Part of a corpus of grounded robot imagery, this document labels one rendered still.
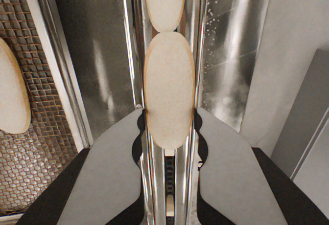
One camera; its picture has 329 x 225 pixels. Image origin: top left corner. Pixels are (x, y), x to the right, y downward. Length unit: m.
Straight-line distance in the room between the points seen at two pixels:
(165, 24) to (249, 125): 0.20
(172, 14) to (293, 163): 0.25
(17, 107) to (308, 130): 0.32
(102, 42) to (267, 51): 0.20
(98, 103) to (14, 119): 0.10
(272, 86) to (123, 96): 0.20
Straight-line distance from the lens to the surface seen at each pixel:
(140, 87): 0.20
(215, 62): 0.20
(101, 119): 0.29
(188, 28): 0.20
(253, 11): 0.20
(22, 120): 0.22
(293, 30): 0.27
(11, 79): 0.20
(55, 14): 0.19
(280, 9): 0.26
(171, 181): 0.34
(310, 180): 0.33
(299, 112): 0.30
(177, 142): 0.15
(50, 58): 0.19
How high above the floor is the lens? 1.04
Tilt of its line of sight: 62 degrees down
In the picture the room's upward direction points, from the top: 178 degrees counter-clockwise
